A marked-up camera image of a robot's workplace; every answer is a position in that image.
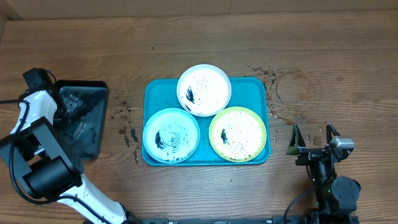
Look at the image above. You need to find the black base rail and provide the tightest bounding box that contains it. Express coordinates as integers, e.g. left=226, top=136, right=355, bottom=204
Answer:
left=82, top=214, right=361, bottom=224

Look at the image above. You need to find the white plate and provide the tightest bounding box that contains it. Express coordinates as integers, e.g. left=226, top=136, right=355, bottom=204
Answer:
left=177, top=64, right=232, bottom=117

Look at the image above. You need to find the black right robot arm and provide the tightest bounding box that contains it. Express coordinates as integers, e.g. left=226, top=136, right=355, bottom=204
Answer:
left=283, top=123, right=361, bottom=223

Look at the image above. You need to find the light blue plate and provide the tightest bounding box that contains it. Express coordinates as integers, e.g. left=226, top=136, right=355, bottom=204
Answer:
left=142, top=108, right=200, bottom=164

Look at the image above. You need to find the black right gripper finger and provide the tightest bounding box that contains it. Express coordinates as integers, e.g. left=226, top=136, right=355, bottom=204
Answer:
left=326, top=123, right=340, bottom=145
left=286, top=123, right=307, bottom=155

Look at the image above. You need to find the black water tray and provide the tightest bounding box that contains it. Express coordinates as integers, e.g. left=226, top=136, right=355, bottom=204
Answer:
left=53, top=80, right=109, bottom=160

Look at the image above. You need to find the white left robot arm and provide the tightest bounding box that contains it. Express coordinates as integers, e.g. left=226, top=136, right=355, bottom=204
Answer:
left=1, top=68, right=139, bottom=223

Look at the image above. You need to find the yellow rimmed plate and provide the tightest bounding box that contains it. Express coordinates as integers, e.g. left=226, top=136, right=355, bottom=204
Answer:
left=208, top=106, right=267, bottom=163

